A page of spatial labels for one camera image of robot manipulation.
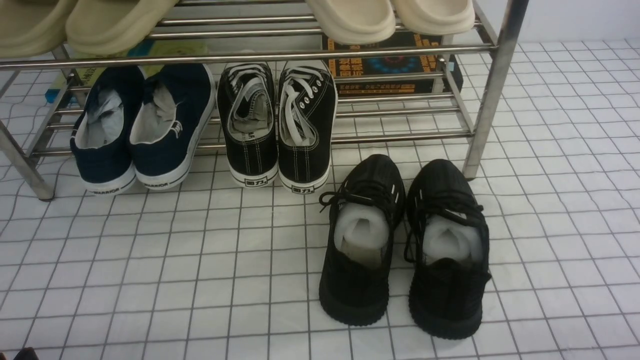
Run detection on navy slip-on shoe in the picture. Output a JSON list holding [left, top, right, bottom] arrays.
[[70, 65, 146, 196], [128, 63, 216, 191]]

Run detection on stainless steel shoe rack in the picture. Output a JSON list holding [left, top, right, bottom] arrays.
[[1, 0, 529, 202]]

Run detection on black knit sneaker left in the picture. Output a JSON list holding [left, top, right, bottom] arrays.
[[318, 153, 406, 327]]

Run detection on black knit sneaker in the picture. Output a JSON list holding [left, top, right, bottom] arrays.
[[318, 153, 406, 327], [404, 159, 492, 340]]

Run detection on black canvas sneaker right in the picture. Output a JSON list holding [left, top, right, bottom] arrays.
[[277, 60, 338, 195]]

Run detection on black canvas sneaker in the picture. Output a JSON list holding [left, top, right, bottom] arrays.
[[277, 60, 338, 195], [216, 62, 278, 188]]

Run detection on black orange book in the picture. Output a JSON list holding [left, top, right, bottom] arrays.
[[321, 30, 443, 98]]

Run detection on black canvas sneaker left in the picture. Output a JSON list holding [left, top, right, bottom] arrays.
[[216, 62, 278, 188]]

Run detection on black knit sneaker right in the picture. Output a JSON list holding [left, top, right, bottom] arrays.
[[404, 159, 492, 340]]

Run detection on cream slipper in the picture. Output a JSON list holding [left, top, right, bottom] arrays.
[[306, 0, 396, 45], [392, 0, 476, 36]]

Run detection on cream slipper far right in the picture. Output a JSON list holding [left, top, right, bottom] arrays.
[[392, 0, 476, 36]]

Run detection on green blue book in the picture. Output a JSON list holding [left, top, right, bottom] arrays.
[[45, 39, 210, 104]]

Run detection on beige slipper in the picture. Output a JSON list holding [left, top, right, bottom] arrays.
[[65, 0, 178, 56], [0, 0, 77, 59]]

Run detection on beige slipper far left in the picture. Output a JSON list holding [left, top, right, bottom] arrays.
[[0, 0, 77, 59]]

